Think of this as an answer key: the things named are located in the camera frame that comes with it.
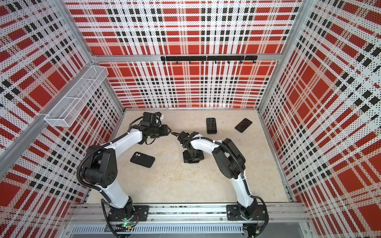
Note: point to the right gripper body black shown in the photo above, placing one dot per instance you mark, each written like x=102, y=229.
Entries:
x=192, y=152

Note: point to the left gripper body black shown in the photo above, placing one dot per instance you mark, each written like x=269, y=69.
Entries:
x=159, y=131

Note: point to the black phone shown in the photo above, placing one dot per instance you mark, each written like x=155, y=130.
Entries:
x=243, y=125

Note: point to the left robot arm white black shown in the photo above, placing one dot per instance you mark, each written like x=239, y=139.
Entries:
x=99, y=170

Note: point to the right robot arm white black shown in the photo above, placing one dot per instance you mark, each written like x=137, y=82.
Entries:
x=231, y=164

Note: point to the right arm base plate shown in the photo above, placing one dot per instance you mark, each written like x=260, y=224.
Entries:
x=236, y=212

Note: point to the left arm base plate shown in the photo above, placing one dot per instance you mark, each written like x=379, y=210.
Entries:
x=128, y=214

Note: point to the wire mesh wall basket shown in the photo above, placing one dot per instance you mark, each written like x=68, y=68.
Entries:
x=67, y=110

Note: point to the black hook rail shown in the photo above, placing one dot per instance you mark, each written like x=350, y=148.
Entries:
x=208, y=58

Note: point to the aluminium front rail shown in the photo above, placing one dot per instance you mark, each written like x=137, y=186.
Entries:
x=198, y=213

